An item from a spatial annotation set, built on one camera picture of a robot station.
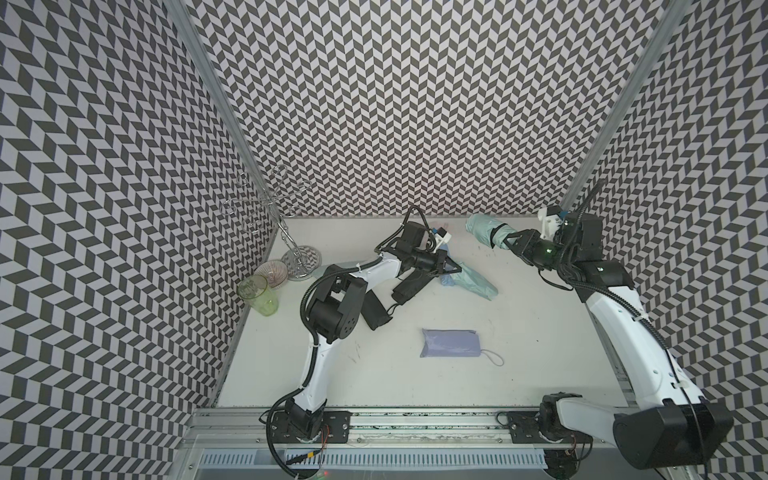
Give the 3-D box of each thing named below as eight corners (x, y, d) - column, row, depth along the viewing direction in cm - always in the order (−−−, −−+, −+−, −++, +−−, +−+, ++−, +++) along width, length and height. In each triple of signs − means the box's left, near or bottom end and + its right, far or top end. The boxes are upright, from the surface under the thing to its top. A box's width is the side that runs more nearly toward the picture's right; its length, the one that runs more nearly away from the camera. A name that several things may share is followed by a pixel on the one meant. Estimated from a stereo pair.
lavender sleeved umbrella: (420, 357, 86) (421, 353, 83) (419, 333, 90) (420, 328, 88) (478, 357, 86) (481, 353, 83) (474, 333, 90) (476, 328, 88)
